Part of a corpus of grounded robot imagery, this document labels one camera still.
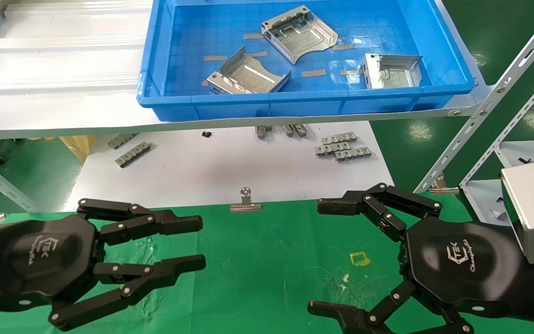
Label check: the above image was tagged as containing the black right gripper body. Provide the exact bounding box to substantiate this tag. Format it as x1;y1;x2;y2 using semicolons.
404;217;523;321

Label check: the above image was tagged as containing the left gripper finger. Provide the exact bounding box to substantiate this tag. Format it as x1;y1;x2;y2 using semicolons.
48;254;207;331
77;198;203;246

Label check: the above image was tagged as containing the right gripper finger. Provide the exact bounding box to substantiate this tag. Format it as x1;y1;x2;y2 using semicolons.
307;280;475;334
317;182;443;243

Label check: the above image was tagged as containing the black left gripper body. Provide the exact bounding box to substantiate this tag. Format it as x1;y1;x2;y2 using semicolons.
0;214;106;312

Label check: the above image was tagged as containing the silver sheet metal bracket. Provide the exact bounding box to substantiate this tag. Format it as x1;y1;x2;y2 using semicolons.
360;53;424;90
206;46;292;95
261;5;338;64

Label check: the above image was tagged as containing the green table cloth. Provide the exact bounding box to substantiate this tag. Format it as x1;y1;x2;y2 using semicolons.
0;194;534;334

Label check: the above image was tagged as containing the blue plastic bin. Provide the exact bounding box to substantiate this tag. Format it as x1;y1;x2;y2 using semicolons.
136;0;476;122

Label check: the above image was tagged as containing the yellow plastic sheet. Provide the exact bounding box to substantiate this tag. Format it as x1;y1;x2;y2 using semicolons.
40;135;92;163

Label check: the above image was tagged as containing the white perforated metal rack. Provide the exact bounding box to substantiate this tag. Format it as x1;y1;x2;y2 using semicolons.
414;0;534;223

